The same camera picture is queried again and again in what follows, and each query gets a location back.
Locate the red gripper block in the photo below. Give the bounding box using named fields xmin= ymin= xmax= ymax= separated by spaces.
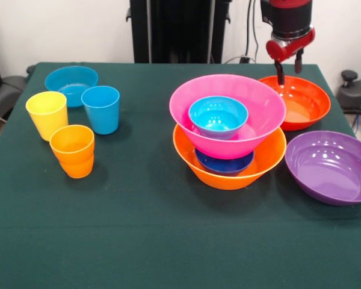
xmin=265 ymin=27 xmax=316 ymax=86

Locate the red bowl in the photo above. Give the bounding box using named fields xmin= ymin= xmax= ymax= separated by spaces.
xmin=258 ymin=75 xmax=332 ymax=132

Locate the large pink bowl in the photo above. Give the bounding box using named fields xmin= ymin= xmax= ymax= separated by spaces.
xmin=168 ymin=73 xmax=286 ymax=160

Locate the light blue ribbed bowl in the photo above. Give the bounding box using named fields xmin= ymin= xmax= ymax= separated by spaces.
xmin=188 ymin=95 xmax=249 ymax=140

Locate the small dark blue bowl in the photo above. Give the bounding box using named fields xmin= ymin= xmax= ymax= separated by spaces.
xmin=194 ymin=149 xmax=256 ymax=177

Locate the purple bowl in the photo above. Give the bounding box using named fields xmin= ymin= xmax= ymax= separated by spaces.
xmin=285 ymin=130 xmax=361 ymax=207

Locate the large orange bowl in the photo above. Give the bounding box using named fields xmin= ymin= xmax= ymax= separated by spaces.
xmin=172 ymin=123 xmax=287 ymax=191

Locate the light blue cup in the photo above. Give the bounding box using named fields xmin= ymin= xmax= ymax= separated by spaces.
xmin=81 ymin=85 xmax=120 ymax=135

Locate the light blue shallow bowl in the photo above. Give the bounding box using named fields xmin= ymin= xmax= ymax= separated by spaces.
xmin=45 ymin=65 xmax=99 ymax=108

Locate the orange cup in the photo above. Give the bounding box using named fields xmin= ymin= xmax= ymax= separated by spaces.
xmin=49 ymin=124 xmax=95 ymax=179

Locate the dark green tablecloth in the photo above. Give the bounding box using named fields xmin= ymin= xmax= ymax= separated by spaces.
xmin=0 ymin=61 xmax=361 ymax=289

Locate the yellow cup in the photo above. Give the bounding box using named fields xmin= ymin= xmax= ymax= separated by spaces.
xmin=25 ymin=91 xmax=69 ymax=142

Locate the black office chair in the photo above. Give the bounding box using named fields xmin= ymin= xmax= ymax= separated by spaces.
xmin=0 ymin=39 xmax=37 ymax=124

